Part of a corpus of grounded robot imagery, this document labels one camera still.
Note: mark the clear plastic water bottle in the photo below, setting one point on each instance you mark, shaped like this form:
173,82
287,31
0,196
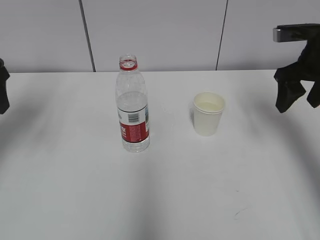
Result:
131,99

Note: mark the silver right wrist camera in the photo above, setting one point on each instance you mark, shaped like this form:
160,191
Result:
288,33

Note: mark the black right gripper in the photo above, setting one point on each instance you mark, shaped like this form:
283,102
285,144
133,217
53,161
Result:
306,67

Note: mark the white paper cup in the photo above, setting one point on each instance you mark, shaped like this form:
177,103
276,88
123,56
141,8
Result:
205,112

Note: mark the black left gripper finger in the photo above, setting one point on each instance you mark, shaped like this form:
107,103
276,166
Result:
4,76

